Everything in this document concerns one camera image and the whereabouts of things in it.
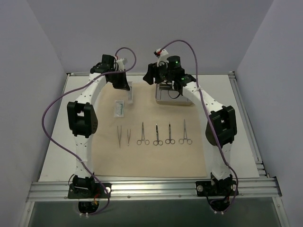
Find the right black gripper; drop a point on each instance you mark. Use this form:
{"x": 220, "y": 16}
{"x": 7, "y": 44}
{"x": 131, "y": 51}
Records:
{"x": 151, "y": 74}

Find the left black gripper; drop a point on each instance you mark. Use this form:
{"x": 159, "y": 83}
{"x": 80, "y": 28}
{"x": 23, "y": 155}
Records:
{"x": 117, "y": 78}

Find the green white suture packet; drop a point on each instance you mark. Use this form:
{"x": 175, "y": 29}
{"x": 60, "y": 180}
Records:
{"x": 130, "y": 93}
{"x": 119, "y": 109}

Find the stainless steel instrument tray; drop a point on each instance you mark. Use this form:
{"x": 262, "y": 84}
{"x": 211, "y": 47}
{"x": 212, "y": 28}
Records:
{"x": 165, "y": 95}

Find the beige surgical wrap cloth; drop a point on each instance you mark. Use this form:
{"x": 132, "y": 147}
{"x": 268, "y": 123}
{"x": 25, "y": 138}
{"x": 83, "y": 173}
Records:
{"x": 168, "y": 160}

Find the steel scalpel handle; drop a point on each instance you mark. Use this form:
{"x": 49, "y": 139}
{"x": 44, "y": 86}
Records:
{"x": 119, "y": 135}

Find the steel needle holder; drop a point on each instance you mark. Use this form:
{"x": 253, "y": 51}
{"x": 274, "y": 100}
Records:
{"x": 143, "y": 140}

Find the steel surgical scissors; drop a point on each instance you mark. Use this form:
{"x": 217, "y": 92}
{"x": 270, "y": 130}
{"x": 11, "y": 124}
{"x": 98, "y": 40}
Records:
{"x": 170, "y": 140}

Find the steel forceps clamp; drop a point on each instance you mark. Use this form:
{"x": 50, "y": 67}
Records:
{"x": 185, "y": 138}

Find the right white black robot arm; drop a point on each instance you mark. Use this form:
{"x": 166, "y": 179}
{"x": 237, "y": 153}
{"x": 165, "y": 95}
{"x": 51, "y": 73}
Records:
{"x": 218, "y": 122}

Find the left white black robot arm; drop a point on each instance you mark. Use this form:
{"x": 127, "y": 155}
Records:
{"x": 82, "y": 118}

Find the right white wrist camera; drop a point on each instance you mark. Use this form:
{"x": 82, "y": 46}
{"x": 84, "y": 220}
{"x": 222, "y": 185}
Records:
{"x": 162, "y": 56}

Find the back aluminium rail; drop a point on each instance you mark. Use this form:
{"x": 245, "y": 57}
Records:
{"x": 230, "y": 74}

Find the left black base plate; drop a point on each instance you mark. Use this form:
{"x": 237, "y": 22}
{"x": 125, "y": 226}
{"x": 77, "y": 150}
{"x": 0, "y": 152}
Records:
{"x": 77, "y": 192}

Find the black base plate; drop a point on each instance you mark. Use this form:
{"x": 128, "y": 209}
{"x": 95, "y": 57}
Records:
{"x": 212, "y": 188}
{"x": 77, "y": 192}

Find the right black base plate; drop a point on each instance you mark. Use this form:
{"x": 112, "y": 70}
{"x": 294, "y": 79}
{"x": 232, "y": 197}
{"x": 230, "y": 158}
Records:
{"x": 212, "y": 188}

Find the front aluminium rail frame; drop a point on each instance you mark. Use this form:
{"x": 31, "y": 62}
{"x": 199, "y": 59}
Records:
{"x": 154, "y": 190}

